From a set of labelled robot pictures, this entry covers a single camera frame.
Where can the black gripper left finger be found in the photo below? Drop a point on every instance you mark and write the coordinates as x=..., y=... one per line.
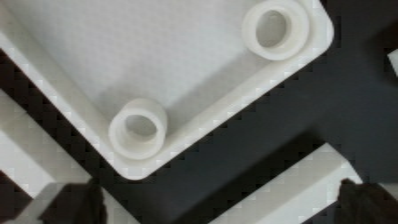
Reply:
x=77, y=207

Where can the white desk leg with tag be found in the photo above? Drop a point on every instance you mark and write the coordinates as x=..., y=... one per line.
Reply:
x=299, y=193

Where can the white desk top tray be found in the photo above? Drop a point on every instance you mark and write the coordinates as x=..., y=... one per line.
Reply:
x=198, y=53

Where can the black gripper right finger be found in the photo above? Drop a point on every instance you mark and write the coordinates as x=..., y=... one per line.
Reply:
x=367, y=204

